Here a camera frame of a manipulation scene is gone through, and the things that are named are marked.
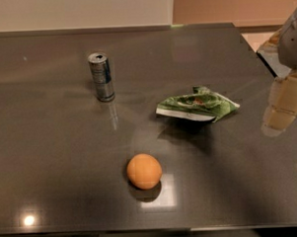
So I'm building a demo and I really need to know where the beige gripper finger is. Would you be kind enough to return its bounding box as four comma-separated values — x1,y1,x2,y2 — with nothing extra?
268,77,286,108
261,69,297,137

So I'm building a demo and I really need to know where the green jalapeno chip bag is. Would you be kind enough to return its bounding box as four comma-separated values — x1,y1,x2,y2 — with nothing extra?
156,86,240,122

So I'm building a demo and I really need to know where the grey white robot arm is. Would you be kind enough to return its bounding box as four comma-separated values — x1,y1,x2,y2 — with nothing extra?
261,8,297,137

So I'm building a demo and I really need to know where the orange fruit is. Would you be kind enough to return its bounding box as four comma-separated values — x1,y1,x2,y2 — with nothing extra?
126,153,163,190

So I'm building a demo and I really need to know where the silver blue drink can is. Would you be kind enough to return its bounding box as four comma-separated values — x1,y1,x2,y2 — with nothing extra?
88,52,115,102

